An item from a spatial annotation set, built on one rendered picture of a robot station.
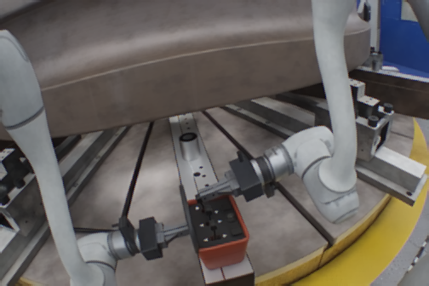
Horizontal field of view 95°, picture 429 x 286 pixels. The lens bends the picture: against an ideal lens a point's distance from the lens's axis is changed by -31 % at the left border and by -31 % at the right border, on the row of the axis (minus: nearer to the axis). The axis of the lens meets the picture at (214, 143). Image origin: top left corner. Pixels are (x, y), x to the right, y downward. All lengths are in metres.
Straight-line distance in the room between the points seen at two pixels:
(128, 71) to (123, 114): 0.20
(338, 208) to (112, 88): 0.95
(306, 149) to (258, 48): 0.63
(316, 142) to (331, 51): 0.28
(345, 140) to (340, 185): 0.11
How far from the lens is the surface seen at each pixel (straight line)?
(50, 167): 0.61
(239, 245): 0.67
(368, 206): 1.54
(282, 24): 1.42
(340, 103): 0.54
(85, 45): 1.30
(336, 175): 0.60
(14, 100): 0.53
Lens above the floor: 1.33
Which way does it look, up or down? 31 degrees down
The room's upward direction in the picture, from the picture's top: 7 degrees counter-clockwise
